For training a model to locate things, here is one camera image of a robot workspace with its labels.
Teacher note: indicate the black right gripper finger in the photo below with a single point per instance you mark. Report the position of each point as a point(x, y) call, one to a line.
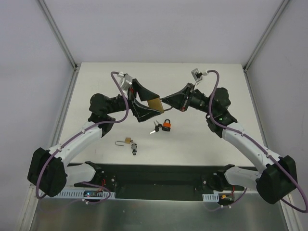
point(176, 102)
point(179, 95)

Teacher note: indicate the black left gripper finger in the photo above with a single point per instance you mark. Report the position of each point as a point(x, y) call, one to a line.
point(142, 112)
point(143, 93)

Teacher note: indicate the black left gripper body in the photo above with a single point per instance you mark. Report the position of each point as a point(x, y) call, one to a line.
point(130, 96)

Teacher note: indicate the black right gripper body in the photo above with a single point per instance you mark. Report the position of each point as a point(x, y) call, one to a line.
point(188, 97)

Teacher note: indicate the large brass padlock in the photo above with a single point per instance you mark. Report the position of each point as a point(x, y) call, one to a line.
point(157, 105)

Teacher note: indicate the black-headed key bunch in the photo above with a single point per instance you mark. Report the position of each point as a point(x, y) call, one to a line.
point(157, 127)

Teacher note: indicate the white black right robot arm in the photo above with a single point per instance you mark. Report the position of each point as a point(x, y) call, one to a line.
point(274, 177)

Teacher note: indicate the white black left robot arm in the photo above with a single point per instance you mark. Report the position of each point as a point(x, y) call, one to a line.
point(49, 169)

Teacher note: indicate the small brass padlock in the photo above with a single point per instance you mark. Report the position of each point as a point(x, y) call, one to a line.
point(127, 140)

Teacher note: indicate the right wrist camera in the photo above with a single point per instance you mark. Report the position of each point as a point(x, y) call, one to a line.
point(198, 76)

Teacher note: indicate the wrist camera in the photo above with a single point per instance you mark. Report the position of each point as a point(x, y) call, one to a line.
point(198, 76)
point(125, 81)

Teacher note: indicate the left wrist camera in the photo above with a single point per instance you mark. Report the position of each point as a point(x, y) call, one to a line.
point(125, 81)

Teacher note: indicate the panda keychain charm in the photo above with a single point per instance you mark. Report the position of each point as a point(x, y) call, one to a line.
point(134, 148)

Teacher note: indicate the left aluminium frame post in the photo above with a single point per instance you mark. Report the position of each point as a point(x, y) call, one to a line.
point(57, 33)

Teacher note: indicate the aluminium frame post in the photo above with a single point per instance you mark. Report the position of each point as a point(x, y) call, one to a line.
point(57, 33)
point(266, 34)

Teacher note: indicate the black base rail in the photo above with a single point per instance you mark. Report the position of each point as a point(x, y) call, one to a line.
point(155, 182)

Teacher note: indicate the right white cable duct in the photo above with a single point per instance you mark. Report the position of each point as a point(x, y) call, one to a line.
point(211, 197)

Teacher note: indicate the white cable duct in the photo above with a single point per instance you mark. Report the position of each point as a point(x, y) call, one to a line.
point(211, 197)
point(85, 194)

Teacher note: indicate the left white cable duct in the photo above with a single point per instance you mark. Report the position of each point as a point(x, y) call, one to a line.
point(85, 194)

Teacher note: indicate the right aluminium frame post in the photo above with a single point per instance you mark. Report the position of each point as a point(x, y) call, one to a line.
point(266, 34)

